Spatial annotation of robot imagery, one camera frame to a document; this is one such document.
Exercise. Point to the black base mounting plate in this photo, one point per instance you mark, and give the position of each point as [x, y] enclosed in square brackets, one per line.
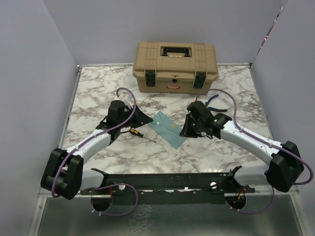
[166, 189]

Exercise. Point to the aluminium frame rail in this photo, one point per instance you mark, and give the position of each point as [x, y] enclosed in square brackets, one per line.
[70, 106]

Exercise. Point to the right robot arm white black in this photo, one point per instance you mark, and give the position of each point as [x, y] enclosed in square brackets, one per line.
[282, 165]

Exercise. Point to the blue black pliers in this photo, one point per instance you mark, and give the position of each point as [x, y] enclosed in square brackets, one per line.
[212, 105]

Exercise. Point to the tan plastic toolbox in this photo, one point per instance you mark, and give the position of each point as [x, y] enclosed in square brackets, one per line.
[166, 67]

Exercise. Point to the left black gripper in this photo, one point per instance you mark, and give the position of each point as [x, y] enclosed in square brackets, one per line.
[141, 118]

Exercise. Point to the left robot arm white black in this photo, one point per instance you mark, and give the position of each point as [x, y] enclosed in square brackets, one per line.
[64, 175]

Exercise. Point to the teal envelope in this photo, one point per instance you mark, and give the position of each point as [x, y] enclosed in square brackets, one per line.
[168, 130]

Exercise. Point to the yellow black screwdriver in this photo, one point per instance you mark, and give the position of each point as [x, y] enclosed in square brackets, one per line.
[140, 135]

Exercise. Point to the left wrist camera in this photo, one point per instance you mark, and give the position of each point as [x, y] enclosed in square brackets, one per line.
[128, 101]

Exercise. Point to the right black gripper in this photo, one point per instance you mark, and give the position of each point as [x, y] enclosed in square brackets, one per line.
[187, 131]

